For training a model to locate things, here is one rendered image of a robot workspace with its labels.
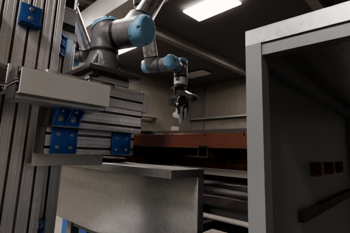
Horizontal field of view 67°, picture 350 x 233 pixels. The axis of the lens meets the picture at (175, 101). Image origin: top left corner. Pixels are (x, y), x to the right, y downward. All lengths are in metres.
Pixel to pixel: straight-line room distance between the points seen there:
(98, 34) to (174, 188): 0.70
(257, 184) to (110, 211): 1.02
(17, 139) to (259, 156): 0.82
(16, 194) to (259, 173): 0.82
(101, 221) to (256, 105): 1.17
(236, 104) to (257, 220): 11.59
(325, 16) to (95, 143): 0.82
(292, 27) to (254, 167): 0.33
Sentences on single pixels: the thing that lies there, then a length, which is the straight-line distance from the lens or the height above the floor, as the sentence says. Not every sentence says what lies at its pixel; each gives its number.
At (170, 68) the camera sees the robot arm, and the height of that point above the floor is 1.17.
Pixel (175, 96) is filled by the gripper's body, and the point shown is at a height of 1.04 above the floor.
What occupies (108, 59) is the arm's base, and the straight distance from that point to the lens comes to 1.06.
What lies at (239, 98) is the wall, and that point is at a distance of 12.16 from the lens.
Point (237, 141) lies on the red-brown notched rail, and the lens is 1.04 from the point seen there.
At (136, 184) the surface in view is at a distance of 1.35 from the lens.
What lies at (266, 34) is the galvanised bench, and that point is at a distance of 0.68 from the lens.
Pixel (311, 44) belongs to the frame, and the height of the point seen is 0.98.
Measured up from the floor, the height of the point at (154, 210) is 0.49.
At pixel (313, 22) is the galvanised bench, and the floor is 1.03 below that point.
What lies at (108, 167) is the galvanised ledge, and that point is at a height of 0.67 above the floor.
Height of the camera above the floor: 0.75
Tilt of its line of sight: 11 degrees up
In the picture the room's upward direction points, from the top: 2 degrees clockwise
